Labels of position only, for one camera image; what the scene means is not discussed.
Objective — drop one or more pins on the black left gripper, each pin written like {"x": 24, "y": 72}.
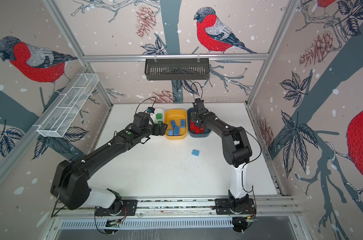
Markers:
{"x": 157, "y": 131}

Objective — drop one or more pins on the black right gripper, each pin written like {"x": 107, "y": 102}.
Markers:
{"x": 194, "y": 116}

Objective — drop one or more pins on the green small lego brick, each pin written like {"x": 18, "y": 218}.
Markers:
{"x": 159, "y": 115}

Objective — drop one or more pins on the red long lego brick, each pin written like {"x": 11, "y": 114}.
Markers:
{"x": 196, "y": 128}

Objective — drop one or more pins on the blue long lego brick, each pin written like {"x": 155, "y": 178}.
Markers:
{"x": 176, "y": 131}
{"x": 182, "y": 123}
{"x": 173, "y": 124}

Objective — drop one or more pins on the light blue small lego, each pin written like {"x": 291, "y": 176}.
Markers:
{"x": 195, "y": 153}

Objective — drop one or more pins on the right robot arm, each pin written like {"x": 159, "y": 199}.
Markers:
{"x": 236, "y": 151}

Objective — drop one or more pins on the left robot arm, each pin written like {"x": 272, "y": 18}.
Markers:
{"x": 70, "y": 184}

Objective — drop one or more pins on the white plastic bin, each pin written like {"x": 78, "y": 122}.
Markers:
{"x": 156, "y": 111}

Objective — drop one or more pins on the dark teal plastic bin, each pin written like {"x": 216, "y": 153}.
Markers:
{"x": 206, "y": 131}

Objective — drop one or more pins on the yellow plastic bin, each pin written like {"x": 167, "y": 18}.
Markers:
{"x": 176, "y": 120}

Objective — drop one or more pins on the black wire shelf basket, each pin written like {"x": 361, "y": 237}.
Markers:
{"x": 177, "y": 69}

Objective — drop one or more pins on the white wire mesh basket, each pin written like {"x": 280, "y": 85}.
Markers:
{"x": 61, "y": 117}

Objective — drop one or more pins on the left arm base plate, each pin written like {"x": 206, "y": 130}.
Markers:
{"x": 122, "y": 208}

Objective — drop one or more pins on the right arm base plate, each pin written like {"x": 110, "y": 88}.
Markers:
{"x": 244, "y": 206}

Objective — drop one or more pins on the aluminium front rail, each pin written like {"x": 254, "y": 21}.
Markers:
{"x": 266, "y": 206}

